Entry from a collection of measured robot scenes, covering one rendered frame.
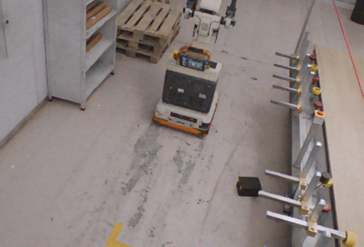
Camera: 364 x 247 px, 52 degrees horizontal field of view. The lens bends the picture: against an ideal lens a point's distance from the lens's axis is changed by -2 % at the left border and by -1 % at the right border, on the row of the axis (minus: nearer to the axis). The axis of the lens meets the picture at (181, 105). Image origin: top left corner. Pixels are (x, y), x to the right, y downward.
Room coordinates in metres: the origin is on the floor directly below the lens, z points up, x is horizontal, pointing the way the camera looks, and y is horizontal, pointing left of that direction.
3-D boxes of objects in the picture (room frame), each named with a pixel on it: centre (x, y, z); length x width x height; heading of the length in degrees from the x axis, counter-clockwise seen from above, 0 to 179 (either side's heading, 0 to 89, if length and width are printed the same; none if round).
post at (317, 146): (1.99, -0.94, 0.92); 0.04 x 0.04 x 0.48; 82
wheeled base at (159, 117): (3.58, -0.07, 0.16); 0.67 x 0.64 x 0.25; 171
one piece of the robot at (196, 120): (3.25, -0.04, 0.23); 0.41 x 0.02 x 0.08; 81
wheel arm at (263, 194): (1.72, -0.81, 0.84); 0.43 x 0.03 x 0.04; 82
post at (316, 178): (1.74, -0.90, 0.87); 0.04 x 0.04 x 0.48; 82
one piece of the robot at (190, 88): (3.49, -0.06, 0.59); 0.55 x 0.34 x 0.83; 81
